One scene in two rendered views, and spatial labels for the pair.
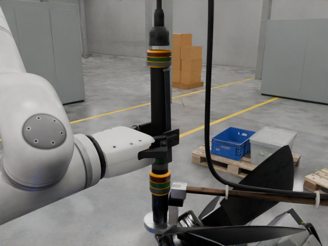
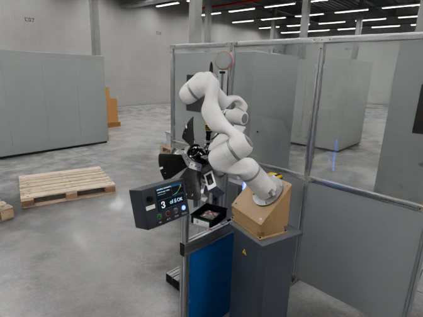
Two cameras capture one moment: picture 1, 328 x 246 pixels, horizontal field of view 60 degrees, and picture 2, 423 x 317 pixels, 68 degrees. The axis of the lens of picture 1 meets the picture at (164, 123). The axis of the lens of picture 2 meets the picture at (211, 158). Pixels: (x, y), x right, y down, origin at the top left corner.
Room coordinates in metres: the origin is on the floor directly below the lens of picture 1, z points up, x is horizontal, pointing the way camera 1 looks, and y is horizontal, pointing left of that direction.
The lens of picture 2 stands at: (0.56, 2.22, 1.79)
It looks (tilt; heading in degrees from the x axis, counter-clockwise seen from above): 15 degrees down; 268
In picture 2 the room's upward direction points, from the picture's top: 2 degrees clockwise
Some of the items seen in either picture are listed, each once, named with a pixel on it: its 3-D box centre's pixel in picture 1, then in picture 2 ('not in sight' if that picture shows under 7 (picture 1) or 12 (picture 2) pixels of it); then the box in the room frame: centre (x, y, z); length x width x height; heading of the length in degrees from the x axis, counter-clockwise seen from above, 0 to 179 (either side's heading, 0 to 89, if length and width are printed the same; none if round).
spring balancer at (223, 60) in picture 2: not in sight; (223, 60); (0.40, -0.70, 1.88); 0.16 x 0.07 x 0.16; 170
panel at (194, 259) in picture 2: not in sight; (231, 272); (0.34, 0.33, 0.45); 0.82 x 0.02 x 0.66; 45
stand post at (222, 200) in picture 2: not in sight; (221, 214); (0.38, -0.32, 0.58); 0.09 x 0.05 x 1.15; 135
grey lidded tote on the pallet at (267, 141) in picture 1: (272, 147); not in sight; (3.29, -1.35, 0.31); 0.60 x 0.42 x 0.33; 143
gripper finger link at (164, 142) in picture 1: (170, 142); not in sight; (0.48, -0.01, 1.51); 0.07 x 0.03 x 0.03; 135
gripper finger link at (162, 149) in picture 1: (145, 150); not in sight; (0.44, 0.03, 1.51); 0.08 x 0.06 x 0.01; 64
